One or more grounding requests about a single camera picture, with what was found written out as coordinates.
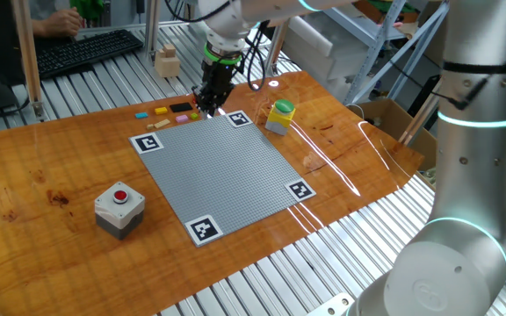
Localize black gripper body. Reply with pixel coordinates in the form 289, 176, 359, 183
192, 60, 236, 107

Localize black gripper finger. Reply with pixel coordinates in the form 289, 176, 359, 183
193, 96, 210, 118
208, 97, 226, 119

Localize bare person forearm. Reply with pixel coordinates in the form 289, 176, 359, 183
31, 18, 51, 39

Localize grey Lego baseplate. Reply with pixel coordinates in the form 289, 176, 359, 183
128, 109, 317, 248

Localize bare person hand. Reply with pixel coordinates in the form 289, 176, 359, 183
46, 6, 84, 39

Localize black white fiducial marker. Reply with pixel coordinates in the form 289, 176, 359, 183
285, 179, 317, 203
184, 214, 224, 248
225, 109, 254, 129
128, 132, 165, 155

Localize wooden block puzzle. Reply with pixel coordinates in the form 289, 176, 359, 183
154, 42, 182, 79

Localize green push button yellow box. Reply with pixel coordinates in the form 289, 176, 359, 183
264, 98, 297, 137

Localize white foam boxes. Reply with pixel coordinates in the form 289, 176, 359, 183
281, 17, 362, 104

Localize black computer keyboard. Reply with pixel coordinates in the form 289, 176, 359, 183
35, 28, 145, 80

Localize red push button box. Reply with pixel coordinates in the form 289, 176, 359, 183
93, 181, 147, 241

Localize green plastic object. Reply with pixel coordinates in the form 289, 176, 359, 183
70, 0, 105, 21

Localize grey metal shelf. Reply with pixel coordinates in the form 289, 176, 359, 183
322, 0, 452, 106

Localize wood grain table mat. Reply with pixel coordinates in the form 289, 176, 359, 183
0, 69, 425, 316

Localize cardboard box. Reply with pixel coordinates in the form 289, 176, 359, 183
347, 98, 438, 176

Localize person in grey shirt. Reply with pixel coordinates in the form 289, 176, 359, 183
28, 0, 76, 21

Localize green gripper mounting ring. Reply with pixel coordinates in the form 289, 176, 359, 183
203, 43, 243, 67

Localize thick black camera cable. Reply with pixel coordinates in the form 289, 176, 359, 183
235, 21, 268, 92

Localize aluminium frame post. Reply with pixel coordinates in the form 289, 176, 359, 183
264, 19, 292, 78
144, 0, 163, 62
10, 0, 46, 122

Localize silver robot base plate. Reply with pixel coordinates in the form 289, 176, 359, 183
305, 292, 356, 316

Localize black cable strap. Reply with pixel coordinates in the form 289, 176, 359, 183
442, 51, 506, 75

